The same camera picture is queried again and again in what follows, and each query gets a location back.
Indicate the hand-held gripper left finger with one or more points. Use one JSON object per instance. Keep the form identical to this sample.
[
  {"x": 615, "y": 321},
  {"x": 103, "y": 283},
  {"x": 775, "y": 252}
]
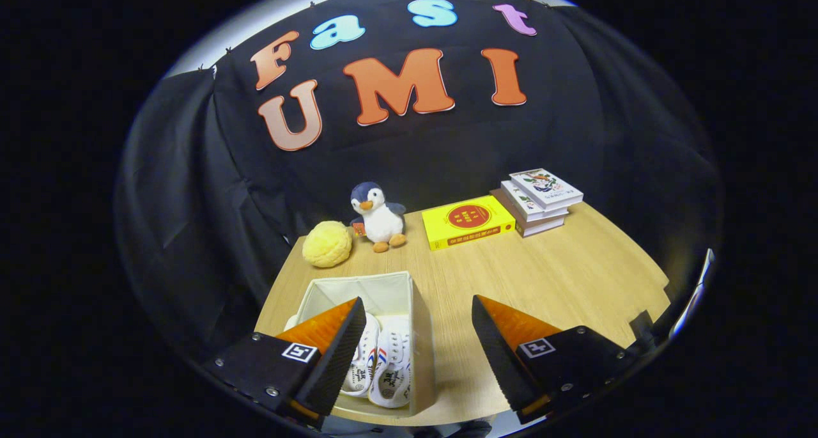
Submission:
[{"x": 339, "y": 364}]

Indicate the yellow book with red circle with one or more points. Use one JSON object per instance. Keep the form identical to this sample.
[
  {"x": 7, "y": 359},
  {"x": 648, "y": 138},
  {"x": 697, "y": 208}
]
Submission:
[{"x": 466, "y": 217}]

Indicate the beige fabric storage box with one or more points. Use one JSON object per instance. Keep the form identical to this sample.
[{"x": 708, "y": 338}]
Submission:
[{"x": 383, "y": 291}]

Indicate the white illustrated book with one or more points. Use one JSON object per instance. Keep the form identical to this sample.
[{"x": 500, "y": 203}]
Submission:
[{"x": 546, "y": 185}]

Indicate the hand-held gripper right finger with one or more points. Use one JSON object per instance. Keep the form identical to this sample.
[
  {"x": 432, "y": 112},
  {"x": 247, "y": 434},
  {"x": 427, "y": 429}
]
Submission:
[{"x": 501, "y": 361}]

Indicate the yellow plush ball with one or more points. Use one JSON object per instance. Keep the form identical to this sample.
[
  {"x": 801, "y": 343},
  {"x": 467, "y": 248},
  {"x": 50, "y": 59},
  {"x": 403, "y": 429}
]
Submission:
[{"x": 327, "y": 245}]

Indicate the plush penguin toy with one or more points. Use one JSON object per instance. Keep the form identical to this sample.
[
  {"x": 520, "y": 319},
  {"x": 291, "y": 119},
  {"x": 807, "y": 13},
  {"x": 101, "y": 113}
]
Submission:
[{"x": 380, "y": 220}]

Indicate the white canvas shoe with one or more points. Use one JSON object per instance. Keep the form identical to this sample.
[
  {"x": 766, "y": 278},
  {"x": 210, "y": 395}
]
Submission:
[
  {"x": 364, "y": 361},
  {"x": 393, "y": 361}
]

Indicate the brown cover book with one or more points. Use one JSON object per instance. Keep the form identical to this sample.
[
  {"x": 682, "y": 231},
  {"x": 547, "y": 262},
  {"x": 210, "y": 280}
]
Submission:
[{"x": 543, "y": 227}]

